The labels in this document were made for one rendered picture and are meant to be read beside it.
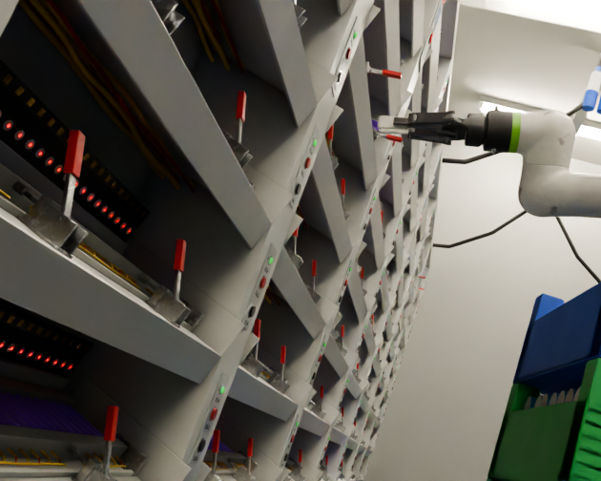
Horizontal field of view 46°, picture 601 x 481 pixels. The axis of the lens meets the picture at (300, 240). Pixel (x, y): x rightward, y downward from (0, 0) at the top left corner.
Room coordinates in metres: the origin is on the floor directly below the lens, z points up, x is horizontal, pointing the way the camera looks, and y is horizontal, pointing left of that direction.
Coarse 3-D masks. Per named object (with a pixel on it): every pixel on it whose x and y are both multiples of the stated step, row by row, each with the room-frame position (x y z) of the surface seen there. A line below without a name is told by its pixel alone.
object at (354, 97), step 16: (368, 16) 1.04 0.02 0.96; (352, 64) 1.09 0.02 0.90; (352, 80) 1.14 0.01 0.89; (352, 96) 1.19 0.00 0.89; (368, 96) 1.25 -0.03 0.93; (352, 112) 1.34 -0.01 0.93; (368, 112) 1.30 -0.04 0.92; (336, 128) 1.48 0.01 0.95; (352, 128) 1.42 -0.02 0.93; (368, 128) 1.36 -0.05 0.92; (336, 144) 1.58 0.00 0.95; (352, 144) 1.51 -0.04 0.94; (368, 144) 1.42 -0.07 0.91; (352, 160) 1.61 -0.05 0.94; (368, 160) 1.49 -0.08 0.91; (384, 160) 1.62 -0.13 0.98; (368, 176) 1.57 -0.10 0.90
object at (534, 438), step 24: (600, 360) 0.41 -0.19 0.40; (600, 384) 0.40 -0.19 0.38; (528, 408) 0.53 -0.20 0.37; (552, 408) 0.47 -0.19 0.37; (576, 408) 0.42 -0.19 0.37; (600, 408) 0.40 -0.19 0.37; (504, 432) 0.59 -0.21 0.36; (528, 432) 0.51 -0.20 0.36; (552, 432) 0.46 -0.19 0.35; (576, 432) 0.41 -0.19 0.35; (600, 432) 0.40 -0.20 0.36; (504, 456) 0.56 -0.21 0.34; (528, 456) 0.50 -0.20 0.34; (552, 456) 0.44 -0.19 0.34; (576, 456) 0.41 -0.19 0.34; (600, 456) 0.40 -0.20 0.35; (504, 480) 0.55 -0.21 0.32; (528, 480) 0.48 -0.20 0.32; (552, 480) 0.43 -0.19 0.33; (576, 480) 0.41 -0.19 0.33; (600, 480) 0.40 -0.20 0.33
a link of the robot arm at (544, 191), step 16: (528, 176) 1.45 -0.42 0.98; (544, 176) 1.42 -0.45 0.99; (560, 176) 1.41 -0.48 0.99; (576, 176) 1.39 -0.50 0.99; (592, 176) 1.36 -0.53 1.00; (528, 192) 1.45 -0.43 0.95; (544, 192) 1.43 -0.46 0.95; (560, 192) 1.40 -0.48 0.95; (576, 192) 1.38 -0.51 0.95; (592, 192) 1.35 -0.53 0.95; (528, 208) 1.47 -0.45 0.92; (544, 208) 1.45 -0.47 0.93; (560, 208) 1.42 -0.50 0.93; (576, 208) 1.39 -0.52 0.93; (592, 208) 1.37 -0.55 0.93
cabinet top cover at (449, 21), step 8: (448, 0) 1.99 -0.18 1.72; (456, 0) 1.98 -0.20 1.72; (448, 8) 2.03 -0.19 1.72; (456, 8) 2.02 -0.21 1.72; (448, 16) 2.07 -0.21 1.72; (456, 16) 2.06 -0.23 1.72; (448, 24) 2.11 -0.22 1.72; (456, 24) 2.12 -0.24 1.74; (448, 32) 2.16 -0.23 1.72; (440, 40) 2.22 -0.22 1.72; (448, 40) 2.20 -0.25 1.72; (440, 48) 2.27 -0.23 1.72; (448, 48) 2.25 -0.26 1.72; (448, 56) 2.30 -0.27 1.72
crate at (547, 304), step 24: (600, 288) 0.43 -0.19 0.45; (552, 312) 0.53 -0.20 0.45; (576, 312) 0.47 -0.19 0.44; (600, 312) 0.42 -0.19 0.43; (528, 336) 0.59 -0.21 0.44; (552, 336) 0.51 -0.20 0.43; (576, 336) 0.46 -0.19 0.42; (600, 336) 0.41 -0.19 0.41; (528, 360) 0.57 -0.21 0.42; (552, 360) 0.50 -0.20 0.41; (576, 360) 0.44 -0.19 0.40; (528, 384) 0.58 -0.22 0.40; (552, 384) 0.54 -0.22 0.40; (576, 384) 0.51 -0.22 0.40
